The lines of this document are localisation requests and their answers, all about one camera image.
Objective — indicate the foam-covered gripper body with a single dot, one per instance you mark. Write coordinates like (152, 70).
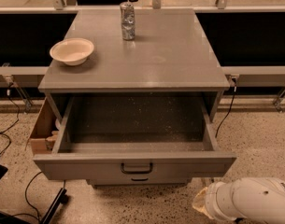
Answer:
(214, 201)

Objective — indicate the grey top drawer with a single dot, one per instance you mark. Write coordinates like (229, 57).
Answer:
(139, 136)

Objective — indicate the grey drawer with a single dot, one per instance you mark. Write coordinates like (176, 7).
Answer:
(139, 136)
(137, 181)

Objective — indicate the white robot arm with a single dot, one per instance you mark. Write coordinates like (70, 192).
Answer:
(261, 199)

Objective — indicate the grey bottom drawer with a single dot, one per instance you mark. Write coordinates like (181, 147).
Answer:
(137, 181)

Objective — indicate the grey drawer cabinet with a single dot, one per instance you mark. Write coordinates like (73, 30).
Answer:
(168, 47)

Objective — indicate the black stand leg left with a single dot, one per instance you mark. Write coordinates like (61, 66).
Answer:
(61, 198)

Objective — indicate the brown cardboard box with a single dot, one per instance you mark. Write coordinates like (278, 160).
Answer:
(44, 133)

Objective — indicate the white paper bowl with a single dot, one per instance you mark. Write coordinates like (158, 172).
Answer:
(72, 51)

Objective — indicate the silver drink can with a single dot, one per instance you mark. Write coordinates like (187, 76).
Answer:
(127, 20)

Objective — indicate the metal railing frame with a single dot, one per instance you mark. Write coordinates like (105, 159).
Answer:
(262, 76)

